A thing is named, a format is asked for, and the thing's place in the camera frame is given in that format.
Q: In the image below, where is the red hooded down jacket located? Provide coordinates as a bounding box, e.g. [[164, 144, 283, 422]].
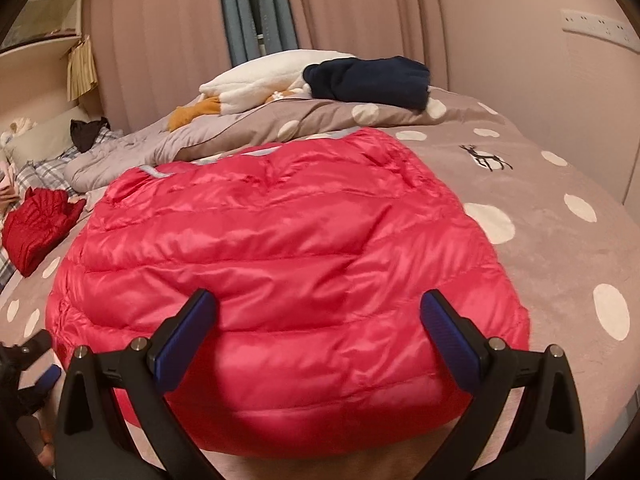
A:
[[45, 126, 532, 458]]

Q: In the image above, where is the lavender grey quilted jacket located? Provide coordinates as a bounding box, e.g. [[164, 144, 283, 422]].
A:
[[64, 127, 171, 193]]

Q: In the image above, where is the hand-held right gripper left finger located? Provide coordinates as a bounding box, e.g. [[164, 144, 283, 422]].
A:
[[54, 288, 236, 480]]

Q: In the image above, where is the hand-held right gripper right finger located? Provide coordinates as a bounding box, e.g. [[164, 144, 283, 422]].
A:
[[420, 288, 587, 480]]

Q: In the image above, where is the mustard yellow cloth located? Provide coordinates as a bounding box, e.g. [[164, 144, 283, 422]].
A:
[[167, 96, 222, 132]]

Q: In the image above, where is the cream wooden shelf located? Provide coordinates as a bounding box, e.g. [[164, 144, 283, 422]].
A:
[[0, 0, 91, 126]]

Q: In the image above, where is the taupe polka dot duvet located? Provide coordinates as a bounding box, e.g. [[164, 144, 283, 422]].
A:
[[0, 85, 640, 480]]

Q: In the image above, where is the white fleece blanket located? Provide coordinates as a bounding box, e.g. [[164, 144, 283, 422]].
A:
[[199, 49, 358, 113]]

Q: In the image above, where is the white pillow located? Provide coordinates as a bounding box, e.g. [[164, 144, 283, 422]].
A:
[[2, 105, 83, 168]]

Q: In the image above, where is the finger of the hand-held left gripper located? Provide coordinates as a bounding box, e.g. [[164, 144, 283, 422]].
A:
[[10, 330, 53, 367], [31, 364, 63, 395]]

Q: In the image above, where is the black cloth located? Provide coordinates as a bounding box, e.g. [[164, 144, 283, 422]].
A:
[[70, 116, 111, 152]]

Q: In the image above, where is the dark red down jacket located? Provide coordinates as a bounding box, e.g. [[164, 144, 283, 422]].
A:
[[2, 187, 87, 277]]

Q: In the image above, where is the striped hanging cloth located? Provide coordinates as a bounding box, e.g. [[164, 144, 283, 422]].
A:
[[66, 35, 98, 102]]

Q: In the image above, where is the navy folded garment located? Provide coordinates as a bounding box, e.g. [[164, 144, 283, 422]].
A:
[[302, 56, 432, 111]]

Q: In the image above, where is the blue grey curtain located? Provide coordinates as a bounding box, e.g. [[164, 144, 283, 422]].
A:
[[217, 0, 301, 68]]

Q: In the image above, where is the white wall socket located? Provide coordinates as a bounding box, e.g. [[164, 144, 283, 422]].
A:
[[560, 8, 632, 46]]

